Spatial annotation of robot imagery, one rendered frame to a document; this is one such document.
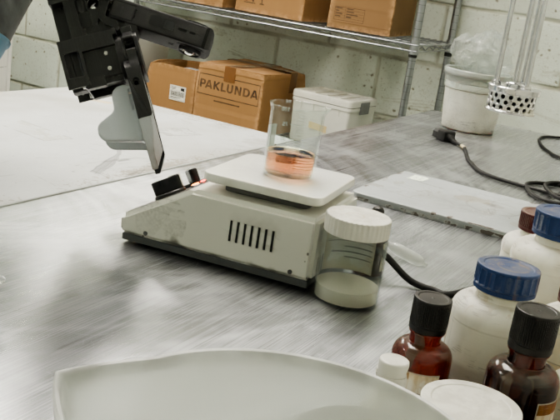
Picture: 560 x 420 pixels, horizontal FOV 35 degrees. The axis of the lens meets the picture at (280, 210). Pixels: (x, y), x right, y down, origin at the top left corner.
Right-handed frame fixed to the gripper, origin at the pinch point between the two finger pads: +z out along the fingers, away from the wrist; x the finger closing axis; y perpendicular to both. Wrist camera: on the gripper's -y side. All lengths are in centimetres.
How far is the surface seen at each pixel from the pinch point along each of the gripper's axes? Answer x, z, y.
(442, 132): -70, -1, -51
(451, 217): -14.1, 14.5, -32.5
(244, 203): 13.2, 7.9, -6.8
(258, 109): -218, -39, -31
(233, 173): 11.7, 4.8, -6.6
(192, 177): 3.2, 3.3, -2.7
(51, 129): -36.4, -13.3, 15.6
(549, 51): -199, -30, -132
